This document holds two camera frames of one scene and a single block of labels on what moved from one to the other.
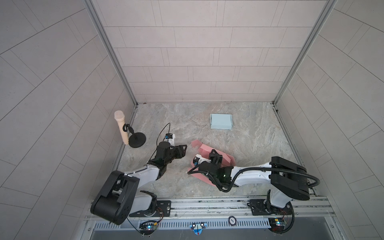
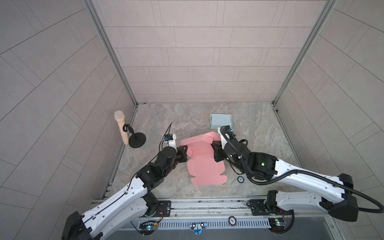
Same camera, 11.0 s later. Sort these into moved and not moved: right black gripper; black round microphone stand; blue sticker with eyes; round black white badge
Moved: right black gripper
Not moved: blue sticker with eyes; black round microphone stand; round black white badge
